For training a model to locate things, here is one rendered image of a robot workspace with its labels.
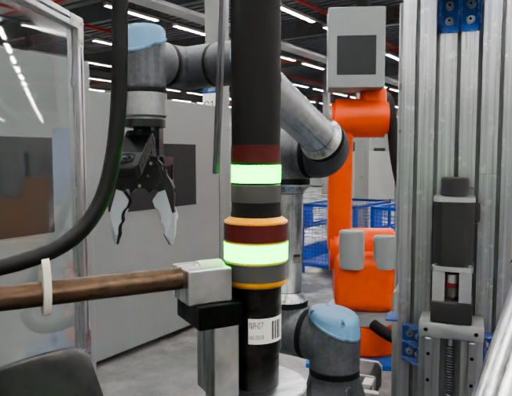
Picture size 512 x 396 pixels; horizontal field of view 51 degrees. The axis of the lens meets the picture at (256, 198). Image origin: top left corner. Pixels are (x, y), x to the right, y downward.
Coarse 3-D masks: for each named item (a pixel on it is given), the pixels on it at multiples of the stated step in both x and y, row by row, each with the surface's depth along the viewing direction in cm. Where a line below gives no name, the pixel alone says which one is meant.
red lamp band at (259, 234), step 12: (228, 228) 36; (240, 228) 35; (252, 228) 34; (264, 228) 35; (276, 228) 35; (228, 240) 36; (240, 240) 35; (252, 240) 35; (264, 240) 35; (276, 240) 35
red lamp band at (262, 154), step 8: (232, 152) 36; (240, 152) 35; (248, 152) 35; (256, 152) 35; (264, 152) 35; (272, 152) 35; (280, 152) 36; (232, 160) 36; (240, 160) 35; (248, 160) 35; (256, 160) 35; (264, 160) 35; (272, 160) 35; (280, 160) 36
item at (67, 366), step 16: (48, 352) 43; (64, 352) 43; (80, 352) 44; (0, 368) 40; (16, 368) 40; (32, 368) 41; (48, 368) 41; (64, 368) 42; (80, 368) 43; (0, 384) 39; (16, 384) 39; (32, 384) 40; (48, 384) 41; (64, 384) 41; (80, 384) 42; (96, 384) 43
